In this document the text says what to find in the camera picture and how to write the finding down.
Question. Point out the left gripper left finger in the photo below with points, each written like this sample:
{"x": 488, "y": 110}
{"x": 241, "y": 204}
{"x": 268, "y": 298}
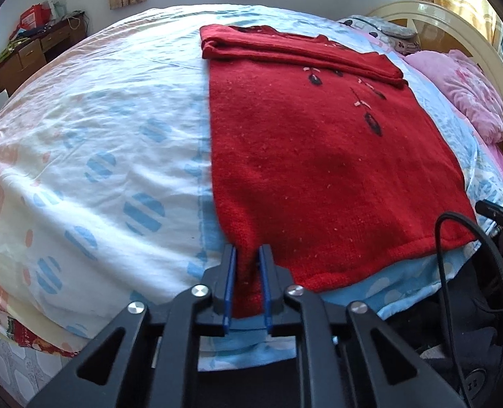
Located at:
{"x": 147, "y": 356}

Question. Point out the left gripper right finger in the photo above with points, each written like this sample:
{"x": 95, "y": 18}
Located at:
{"x": 347, "y": 356}

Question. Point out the red knitted sweater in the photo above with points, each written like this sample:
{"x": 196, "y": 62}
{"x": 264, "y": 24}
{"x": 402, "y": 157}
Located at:
{"x": 324, "y": 154}

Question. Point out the pink floral pillow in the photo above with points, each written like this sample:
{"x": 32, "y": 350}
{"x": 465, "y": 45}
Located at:
{"x": 463, "y": 83}

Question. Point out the blue pink bed sheet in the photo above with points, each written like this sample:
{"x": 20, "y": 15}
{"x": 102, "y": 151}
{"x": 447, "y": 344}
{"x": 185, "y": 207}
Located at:
{"x": 106, "y": 191}

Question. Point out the cream wooden headboard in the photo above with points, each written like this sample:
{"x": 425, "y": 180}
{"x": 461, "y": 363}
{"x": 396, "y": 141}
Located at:
{"x": 441, "y": 30}

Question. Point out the grey white patterned pillow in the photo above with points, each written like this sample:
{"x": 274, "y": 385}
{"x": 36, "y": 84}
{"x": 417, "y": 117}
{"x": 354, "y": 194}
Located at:
{"x": 388, "y": 35}

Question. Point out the brown wooden desk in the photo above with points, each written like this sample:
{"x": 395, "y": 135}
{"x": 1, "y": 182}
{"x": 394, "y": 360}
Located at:
{"x": 30, "y": 56}

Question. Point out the red gift bag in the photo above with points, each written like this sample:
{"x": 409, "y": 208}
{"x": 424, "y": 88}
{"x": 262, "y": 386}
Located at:
{"x": 34, "y": 17}

